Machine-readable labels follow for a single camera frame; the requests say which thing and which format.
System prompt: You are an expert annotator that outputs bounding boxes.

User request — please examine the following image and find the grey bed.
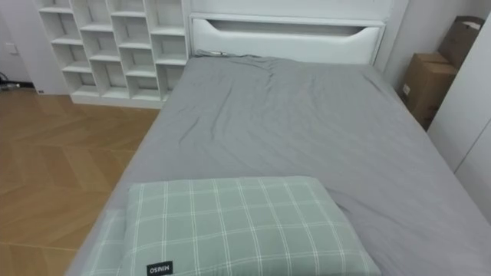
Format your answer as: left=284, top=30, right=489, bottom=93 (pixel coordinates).
left=64, top=0, right=491, bottom=276

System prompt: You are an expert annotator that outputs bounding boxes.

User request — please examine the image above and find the white cabinet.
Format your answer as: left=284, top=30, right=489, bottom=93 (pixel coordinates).
left=427, top=15, right=491, bottom=225

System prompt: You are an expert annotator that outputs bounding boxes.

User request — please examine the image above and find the white cube shelf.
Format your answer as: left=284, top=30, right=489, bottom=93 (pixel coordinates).
left=33, top=0, right=190, bottom=110

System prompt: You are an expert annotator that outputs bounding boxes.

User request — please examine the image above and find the black floor cable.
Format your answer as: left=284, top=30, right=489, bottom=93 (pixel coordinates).
left=0, top=71, right=35, bottom=92

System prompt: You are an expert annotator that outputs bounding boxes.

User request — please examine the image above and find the green checked pillow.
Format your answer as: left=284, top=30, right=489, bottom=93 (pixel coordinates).
left=81, top=176, right=382, bottom=276

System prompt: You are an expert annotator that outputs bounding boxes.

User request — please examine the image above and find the brown cardboard box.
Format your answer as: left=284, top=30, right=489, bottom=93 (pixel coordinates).
left=397, top=51, right=458, bottom=132
left=437, top=15, right=486, bottom=72

